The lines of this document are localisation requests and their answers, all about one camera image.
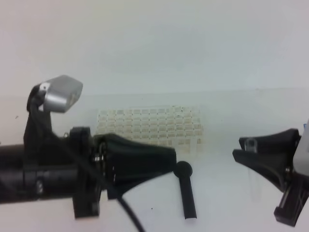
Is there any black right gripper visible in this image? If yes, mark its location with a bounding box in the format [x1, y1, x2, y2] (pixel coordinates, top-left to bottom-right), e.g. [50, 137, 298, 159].
[232, 129, 309, 222]

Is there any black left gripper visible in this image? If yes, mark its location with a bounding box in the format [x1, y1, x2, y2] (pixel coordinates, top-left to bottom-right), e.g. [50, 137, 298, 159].
[68, 127, 177, 219]

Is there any clear glass test tube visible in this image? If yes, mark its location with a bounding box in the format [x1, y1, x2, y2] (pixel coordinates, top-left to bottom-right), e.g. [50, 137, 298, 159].
[248, 169, 261, 202]

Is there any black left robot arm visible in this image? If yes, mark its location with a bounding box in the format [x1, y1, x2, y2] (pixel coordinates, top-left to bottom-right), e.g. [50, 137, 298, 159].
[0, 127, 176, 218]

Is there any white test tube rack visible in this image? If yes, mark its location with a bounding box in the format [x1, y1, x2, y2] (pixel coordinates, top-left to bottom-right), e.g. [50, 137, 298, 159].
[95, 105, 204, 160]

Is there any black scoop with handle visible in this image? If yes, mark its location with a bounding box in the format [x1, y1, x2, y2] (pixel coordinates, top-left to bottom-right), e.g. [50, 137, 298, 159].
[174, 161, 197, 219]

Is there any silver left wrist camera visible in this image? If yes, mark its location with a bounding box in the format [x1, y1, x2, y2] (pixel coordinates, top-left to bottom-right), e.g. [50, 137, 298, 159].
[39, 75, 83, 113]

